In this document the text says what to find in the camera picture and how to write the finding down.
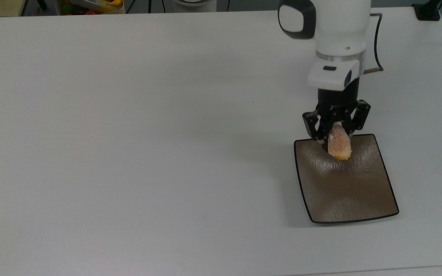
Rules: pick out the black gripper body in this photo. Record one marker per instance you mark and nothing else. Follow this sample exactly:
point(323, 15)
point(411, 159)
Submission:
point(338, 101)

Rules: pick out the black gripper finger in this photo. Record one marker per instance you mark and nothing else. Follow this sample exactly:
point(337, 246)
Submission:
point(361, 113)
point(315, 124)

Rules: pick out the orange bread roll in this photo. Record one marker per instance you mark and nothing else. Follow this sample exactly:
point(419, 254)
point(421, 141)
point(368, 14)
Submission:
point(340, 143)

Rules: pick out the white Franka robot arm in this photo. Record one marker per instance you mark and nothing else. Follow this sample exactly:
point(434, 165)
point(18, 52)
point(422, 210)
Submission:
point(340, 27)

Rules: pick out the square brown ceramic plate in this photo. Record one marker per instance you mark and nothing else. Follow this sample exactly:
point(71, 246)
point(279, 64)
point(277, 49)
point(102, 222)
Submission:
point(343, 188)

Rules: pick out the box of toy fruit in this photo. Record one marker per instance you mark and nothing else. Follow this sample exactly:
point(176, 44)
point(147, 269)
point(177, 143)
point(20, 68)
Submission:
point(90, 5)

